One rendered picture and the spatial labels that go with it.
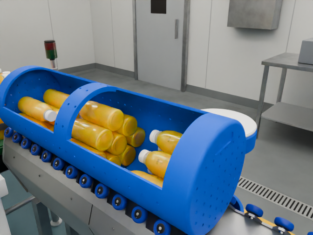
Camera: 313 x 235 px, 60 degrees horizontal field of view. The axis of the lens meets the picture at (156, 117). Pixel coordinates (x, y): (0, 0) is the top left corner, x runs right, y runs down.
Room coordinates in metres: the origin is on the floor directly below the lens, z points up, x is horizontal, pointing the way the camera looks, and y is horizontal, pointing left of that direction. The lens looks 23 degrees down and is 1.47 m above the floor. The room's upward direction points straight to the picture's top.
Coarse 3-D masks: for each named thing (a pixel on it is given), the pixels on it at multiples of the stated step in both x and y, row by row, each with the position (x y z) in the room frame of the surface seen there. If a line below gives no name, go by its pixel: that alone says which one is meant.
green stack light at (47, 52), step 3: (45, 51) 1.60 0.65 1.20; (48, 51) 1.59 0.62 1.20; (51, 51) 1.60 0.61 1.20; (54, 51) 1.61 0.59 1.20; (48, 54) 1.59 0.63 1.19; (51, 54) 1.59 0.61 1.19; (54, 54) 1.61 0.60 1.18; (48, 57) 1.59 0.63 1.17; (51, 57) 1.59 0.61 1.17; (54, 57) 1.60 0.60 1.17
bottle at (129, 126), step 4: (124, 116) 0.79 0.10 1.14; (128, 116) 0.79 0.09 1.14; (132, 116) 0.79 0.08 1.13; (124, 120) 0.77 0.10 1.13; (128, 120) 0.77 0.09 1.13; (132, 120) 0.79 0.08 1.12; (136, 120) 0.80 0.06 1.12; (124, 124) 0.76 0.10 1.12; (128, 124) 0.78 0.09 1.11; (132, 124) 0.79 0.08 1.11; (136, 124) 0.80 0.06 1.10; (120, 128) 0.76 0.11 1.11; (124, 128) 0.76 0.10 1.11; (128, 128) 0.77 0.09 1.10; (132, 128) 0.79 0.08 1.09; (136, 128) 0.80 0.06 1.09; (120, 132) 0.76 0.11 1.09; (124, 132) 0.76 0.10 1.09; (128, 132) 0.77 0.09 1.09; (132, 132) 0.78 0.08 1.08; (128, 136) 0.77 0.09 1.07
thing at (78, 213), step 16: (16, 160) 0.95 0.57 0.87; (16, 176) 1.04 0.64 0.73; (32, 176) 0.86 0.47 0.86; (48, 176) 0.80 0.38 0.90; (80, 176) 0.76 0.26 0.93; (32, 192) 1.01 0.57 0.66; (48, 192) 0.78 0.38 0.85; (64, 192) 0.73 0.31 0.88; (112, 192) 0.68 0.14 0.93; (64, 208) 0.72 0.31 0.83; (80, 208) 0.67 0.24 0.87; (96, 208) 0.64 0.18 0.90; (128, 208) 0.61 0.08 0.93; (80, 224) 0.70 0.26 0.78; (96, 224) 0.62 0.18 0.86; (112, 224) 0.59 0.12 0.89; (224, 224) 0.55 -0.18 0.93; (240, 224) 0.55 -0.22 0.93; (256, 224) 0.55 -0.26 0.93
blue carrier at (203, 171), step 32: (0, 96) 0.95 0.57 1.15; (32, 96) 1.07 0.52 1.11; (96, 96) 1.00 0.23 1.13; (128, 96) 0.85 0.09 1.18; (32, 128) 0.79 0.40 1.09; (64, 128) 0.68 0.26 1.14; (160, 128) 0.81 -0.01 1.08; (192, 128) 0.52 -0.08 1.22; (224, 128) 0.51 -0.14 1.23; (96, 160) 0.58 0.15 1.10; (192, 160) 0.45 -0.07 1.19; (224, 160) 0.52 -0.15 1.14; (128, 192) 0.52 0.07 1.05; (160, 192) 0.45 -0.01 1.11; (192, 192) 0.42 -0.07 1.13; (224, 192) 0.54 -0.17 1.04; (192, 224) 0.43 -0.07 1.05
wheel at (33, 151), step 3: (36, 144) 0.89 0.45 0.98; (33, 147) 0.88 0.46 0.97; (36, 147) 0.88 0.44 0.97; (39, 147) 0.87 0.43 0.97; (33, 150) 0.88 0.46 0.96; (36, 150) 0.87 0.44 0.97; (39, 150) 0.87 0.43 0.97; (33, 153) 0.86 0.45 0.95; (36, 153) 0.86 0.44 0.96; (39, 153) 0.87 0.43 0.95
